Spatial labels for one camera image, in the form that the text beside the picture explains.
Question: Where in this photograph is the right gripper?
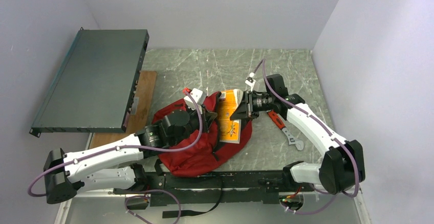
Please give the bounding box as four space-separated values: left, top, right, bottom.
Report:
230 90 274 121

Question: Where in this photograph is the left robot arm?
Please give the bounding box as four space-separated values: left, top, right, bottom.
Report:
41 88 221 205

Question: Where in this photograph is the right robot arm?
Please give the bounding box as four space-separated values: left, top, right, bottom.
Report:
230 73 365 197

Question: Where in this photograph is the dark grey rack server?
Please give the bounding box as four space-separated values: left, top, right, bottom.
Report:
29 29 149 137

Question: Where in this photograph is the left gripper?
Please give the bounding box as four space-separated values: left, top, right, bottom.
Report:
171 103 218 146

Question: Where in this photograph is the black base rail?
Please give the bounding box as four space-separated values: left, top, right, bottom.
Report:
112 170 316 206

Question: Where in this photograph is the purple Roald Dahl book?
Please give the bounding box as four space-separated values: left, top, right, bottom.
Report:
216 89 243 144

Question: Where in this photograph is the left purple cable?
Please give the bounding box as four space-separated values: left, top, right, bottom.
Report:
27 92 204 224

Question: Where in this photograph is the wooden board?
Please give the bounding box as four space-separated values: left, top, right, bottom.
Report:
88 71 157 149

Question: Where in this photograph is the red backpack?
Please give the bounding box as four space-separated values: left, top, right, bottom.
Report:
152 92 252 177

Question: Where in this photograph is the orange handled adjustable wrench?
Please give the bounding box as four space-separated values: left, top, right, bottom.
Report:
267 110 304 151

